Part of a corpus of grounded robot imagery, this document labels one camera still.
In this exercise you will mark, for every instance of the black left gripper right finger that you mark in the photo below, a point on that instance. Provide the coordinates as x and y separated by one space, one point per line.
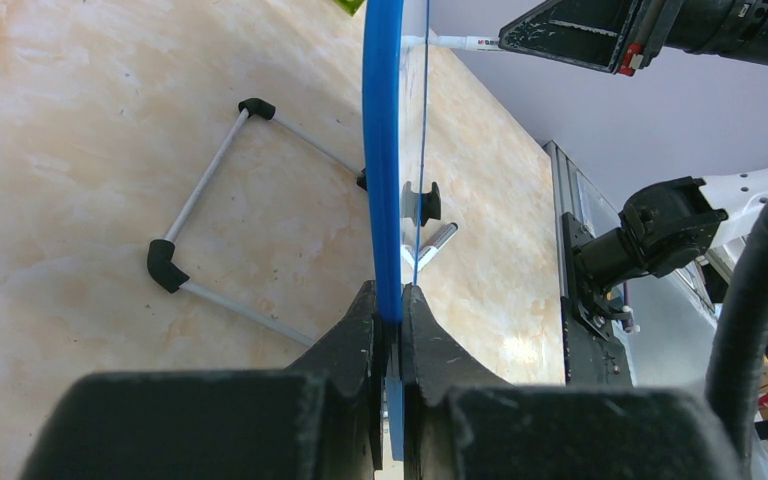
462 421

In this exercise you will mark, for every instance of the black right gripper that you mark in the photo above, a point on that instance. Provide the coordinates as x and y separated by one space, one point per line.
600 35

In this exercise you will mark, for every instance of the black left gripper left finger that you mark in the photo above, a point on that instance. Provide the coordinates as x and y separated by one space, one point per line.
317 418

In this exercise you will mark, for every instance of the blue marker pen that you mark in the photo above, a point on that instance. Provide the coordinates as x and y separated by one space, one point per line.
466 43

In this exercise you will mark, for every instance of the blue framed whiteboard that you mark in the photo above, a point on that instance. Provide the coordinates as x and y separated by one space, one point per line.
394 114

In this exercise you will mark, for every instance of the black cap marker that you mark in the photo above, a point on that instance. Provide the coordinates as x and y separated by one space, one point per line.
430 249

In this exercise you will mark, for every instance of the green white toy brick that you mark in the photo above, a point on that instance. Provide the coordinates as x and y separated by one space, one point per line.
351 7

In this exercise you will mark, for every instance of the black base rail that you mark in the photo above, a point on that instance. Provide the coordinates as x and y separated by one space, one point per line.
592 354

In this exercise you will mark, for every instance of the white wire whiteboard stand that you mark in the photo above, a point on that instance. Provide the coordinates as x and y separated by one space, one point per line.
268 227

